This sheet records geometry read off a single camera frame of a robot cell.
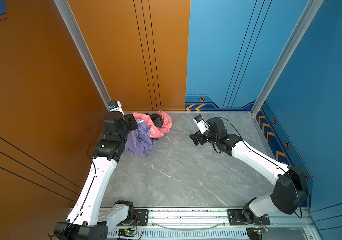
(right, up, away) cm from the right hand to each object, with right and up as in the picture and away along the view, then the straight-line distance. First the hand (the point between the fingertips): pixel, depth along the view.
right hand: (195, 130), depth 83 cm
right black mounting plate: (+18, -43, -11) cm, 48 cm away
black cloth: (-22, +6, +2) cm, 23 cm away
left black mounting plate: (-29, -44, -9) cm, 53 cm away
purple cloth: (-34, -7, +8) cm, 36 cm away
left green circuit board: (-35, -49, -13) cm, 61 cm away
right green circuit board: (+29, -47, -14) cm, 57 cm away
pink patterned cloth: (-23, -1, +2) cm, 23 cm away
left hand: (-32, +9, -13) cm, 36 cm away
